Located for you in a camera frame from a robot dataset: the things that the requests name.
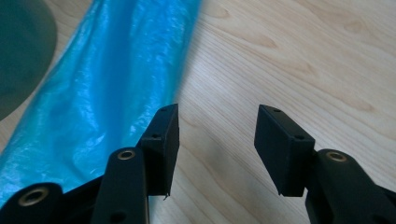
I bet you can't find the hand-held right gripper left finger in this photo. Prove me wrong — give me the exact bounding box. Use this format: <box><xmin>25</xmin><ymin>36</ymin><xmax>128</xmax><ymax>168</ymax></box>
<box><xmin>91</xmin><ymin>104</ymin><xmax>180</xmax><ymax>224</ymax></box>

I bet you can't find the blue plastic trash bag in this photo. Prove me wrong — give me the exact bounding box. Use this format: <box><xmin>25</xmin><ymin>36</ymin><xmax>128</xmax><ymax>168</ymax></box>
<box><xmin>0</xmin><ymin>0</ymin><xmax>204</xmax><ymax>208</ymax></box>

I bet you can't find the green ribbed trash bin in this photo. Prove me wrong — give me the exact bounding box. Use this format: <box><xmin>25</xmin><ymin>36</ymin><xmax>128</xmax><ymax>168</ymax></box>
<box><xmin>0</xmin><ymin>0</ymin><xmax>59</xmax><ymax>122</ymax></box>

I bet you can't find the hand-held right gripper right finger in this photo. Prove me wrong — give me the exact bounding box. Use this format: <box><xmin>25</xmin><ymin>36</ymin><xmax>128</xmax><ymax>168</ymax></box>
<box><xmin>254</xmin><ymin>105</ymin><xmax>396</xmax><ymax>224</ymax></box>

